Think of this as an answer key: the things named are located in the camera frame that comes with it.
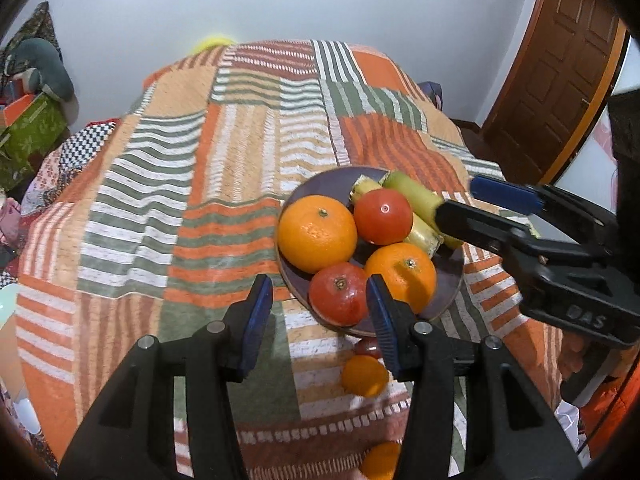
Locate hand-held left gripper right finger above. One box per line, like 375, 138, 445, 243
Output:
365, 274, 583, 480

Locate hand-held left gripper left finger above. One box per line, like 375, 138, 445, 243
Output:
57, 274, 274, 480

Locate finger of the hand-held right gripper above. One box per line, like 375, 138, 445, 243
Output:
434, 199, 547, 267
469, 175, 621, 252

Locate small orange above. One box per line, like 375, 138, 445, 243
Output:
341, 355, 390, 398
360, 441, 403, 480

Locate red tomato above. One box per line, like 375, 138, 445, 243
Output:
308, 261, 371, 327
354, 188, 414, 246

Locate purple plate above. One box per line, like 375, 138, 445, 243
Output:
275, 166, 466, 338

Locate medium orange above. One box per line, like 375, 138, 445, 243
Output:
364, 242, 437, 315

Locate green sugarcane piece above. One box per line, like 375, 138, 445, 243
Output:
378, 170, 466, 252

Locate large orange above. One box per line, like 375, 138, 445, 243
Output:
277, 194, 359, 274

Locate brown wooden door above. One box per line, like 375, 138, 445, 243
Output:
482, 0, 627, 187

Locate striped patchwork blanket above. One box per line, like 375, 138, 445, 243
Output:
15, 37, 566, 480

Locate pale teal item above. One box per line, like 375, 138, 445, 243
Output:
0, 282, 22, 335

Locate checkered cloth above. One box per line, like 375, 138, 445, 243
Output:
62, 120, 122, 167

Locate floral quilt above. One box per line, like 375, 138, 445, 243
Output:
20, 152, 87, 217

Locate green storage box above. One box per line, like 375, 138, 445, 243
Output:
0, 92, 69, 192

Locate grey plush toy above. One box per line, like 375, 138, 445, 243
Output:
10, 38, 76, 102

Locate dark patterned cloth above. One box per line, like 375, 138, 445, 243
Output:
0, 1, 63, 61

